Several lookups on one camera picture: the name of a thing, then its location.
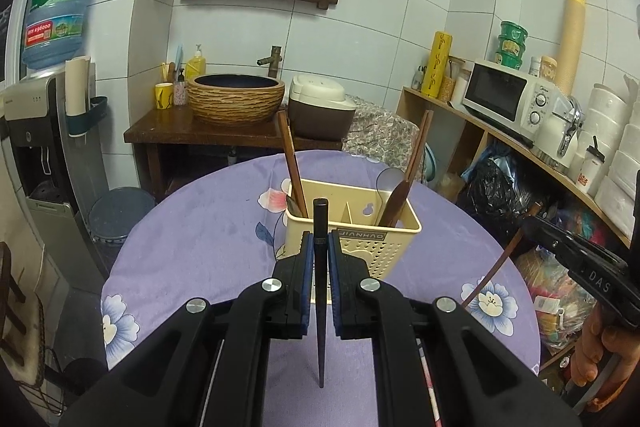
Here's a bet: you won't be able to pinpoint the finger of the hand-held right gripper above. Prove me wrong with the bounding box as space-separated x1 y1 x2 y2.
525 209 577 254

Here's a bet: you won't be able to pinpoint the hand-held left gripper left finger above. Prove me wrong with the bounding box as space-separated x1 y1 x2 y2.
60 229 317 427

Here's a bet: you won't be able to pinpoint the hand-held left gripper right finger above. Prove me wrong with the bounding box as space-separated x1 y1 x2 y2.
326 229 583 427

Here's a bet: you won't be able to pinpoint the black chopstick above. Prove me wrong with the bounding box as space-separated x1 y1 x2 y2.
312 198 329 389

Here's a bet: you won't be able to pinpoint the cream plastic utensil holder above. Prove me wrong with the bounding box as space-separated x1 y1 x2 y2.
284 178 422 303

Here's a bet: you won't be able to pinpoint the person's right hand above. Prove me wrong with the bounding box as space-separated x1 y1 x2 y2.
570 304 628 413

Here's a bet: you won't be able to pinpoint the clear plastic bag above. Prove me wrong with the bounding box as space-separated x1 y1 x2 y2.
515 247 598 350

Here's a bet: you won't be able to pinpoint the black plastic bag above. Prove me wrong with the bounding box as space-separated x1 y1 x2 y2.
460 144 543 233

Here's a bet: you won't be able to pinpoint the white bottle black lid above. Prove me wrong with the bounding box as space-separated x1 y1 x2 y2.
580 137 603 192

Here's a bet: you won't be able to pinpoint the dark wooden spoon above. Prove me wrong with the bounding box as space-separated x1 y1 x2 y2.
377 179 417 228

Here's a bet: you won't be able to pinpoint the stacks of white bowls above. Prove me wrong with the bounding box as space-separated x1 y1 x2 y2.
582 77 640 228

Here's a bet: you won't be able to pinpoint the purple floral tablecloth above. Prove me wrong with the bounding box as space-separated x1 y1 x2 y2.
100 149 542 427

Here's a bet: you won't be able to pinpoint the light blue plastic basin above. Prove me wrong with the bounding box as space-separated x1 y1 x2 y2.
424 146 440 182

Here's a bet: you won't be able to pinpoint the light wooden shelf unit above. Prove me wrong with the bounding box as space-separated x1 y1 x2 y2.
396 87 633 248

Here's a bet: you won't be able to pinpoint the white microwave oven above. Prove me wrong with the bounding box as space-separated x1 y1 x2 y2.
461 58 558 134

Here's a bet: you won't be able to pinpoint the floral patterned cloth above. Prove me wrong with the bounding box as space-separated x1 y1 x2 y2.
342 96 426 182

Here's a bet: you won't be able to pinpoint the glass storage jar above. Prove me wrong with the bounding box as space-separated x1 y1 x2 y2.
440 57 466 102

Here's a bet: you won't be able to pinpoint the white brown rice cooker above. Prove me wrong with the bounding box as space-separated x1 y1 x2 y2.
289 74 357 140

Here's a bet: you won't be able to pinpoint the tall paper cup stack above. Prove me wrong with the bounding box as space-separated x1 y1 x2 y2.
554 0 587 95

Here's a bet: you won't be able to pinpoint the woven pattern basin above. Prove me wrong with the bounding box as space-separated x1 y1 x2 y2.
186 74 286 126

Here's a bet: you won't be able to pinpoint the grey trash can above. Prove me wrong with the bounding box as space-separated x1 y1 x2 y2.
89 187 157 248

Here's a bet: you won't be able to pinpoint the yellow wrapped roll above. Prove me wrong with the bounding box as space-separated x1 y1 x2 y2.
421 31 453 98

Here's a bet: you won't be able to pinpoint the dark wooden washstand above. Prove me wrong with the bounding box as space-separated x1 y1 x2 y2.
124 107 346 202

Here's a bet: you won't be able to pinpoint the bronze faucet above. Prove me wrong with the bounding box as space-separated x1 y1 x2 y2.
256 46 283 78

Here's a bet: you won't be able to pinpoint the small pink pump bottle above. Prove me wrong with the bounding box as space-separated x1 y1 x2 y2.
173 68 188 106

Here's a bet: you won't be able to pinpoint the yellow cup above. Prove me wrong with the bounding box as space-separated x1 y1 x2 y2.
154 82 174 110

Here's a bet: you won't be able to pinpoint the yellow soap pump bottle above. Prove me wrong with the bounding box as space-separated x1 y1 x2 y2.
186 44 207 80

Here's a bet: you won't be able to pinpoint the wooden chair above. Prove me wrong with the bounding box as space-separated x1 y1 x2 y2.
0 242 51 388

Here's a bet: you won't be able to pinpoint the white paper cup tube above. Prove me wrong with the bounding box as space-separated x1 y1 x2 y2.
65 56 92 115

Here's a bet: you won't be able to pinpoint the grey water dispenser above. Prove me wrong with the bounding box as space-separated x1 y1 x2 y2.
0 74 108 280

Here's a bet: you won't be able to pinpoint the blue water jug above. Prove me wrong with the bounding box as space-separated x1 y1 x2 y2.
21 0 98 70

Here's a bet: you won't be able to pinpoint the teal wall cup holder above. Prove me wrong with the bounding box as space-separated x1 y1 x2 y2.
65 96 108 138

